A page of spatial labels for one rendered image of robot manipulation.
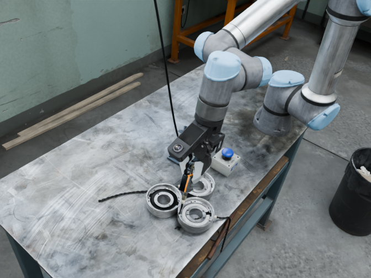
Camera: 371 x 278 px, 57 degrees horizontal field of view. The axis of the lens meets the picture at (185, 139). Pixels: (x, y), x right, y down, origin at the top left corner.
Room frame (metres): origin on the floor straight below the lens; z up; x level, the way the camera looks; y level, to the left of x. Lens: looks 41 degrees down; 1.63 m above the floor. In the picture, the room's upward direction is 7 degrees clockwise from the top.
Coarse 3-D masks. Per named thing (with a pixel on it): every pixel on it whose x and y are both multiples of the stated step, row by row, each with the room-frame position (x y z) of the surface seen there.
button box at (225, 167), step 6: (216, 156) 0.84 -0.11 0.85; (222, 156) 0.84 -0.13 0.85; (234, 156) 0.85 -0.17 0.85; (216, 162) 0.82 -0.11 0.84; (222, 162) 0.82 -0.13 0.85; (228, 162) 0.82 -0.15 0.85; (234, 162) 0.82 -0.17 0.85; (216, 168) 0.82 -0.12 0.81; (222, 168) 0.81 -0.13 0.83; (228, 168) 0.80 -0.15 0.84; (234, 168) 0.83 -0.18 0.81; (222, 174) 0.81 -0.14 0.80; (228, 174) 0.80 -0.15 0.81
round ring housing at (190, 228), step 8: (192, 200) 0.66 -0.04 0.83; (200, 200) 0.66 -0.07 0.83; (192, 208) 0.63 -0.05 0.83; (200, 208) 0.63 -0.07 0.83; (208, 208) 0.63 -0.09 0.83; (200, 216) 0.62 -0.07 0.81; (184, 224) 0.57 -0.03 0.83; (208, 224) 0.57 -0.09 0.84; (192, 232) 0.56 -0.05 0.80; (200, 232) 0.57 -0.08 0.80
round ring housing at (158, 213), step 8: (160, 184) 0.69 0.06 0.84; (168, 184) 0.70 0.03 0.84; (152, 192) 0.67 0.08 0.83; (176, 192) 0.68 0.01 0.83; (160, 200) 0.66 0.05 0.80; (168, 200) 0.66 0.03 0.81; (152, 208) 0.60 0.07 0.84; (176, 208) 0.61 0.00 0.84; (160, 216) 0.59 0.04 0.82; (168, 216) 0.60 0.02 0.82
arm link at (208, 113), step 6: (198, 96) 0.71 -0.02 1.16; (198, 102) 0.68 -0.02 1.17; (198, 108) 0.67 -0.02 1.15; (204, 108) 0.66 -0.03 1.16; (210, 108) 0.65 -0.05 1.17; (216, 108) 0.65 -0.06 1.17; (222, 108) 0.66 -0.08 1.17; (198, 114) 0.66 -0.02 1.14; (204, 114) 0.65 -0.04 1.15; (210, 114) 0.65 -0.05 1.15; (216, 114) 0.65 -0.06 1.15; (222, 114) 0.66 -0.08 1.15; (210, 120) 0.65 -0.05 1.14; (216, 120) 0.65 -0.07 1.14
